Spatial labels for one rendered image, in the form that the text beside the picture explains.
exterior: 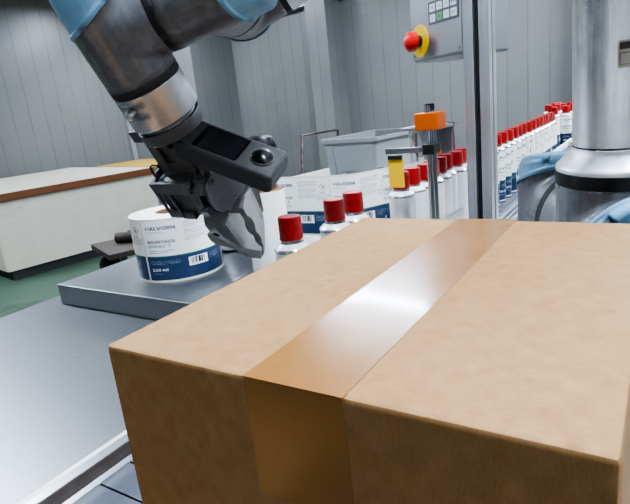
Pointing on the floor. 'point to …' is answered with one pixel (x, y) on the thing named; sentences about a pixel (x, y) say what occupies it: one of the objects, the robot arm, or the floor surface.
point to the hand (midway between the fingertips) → (261, 249)
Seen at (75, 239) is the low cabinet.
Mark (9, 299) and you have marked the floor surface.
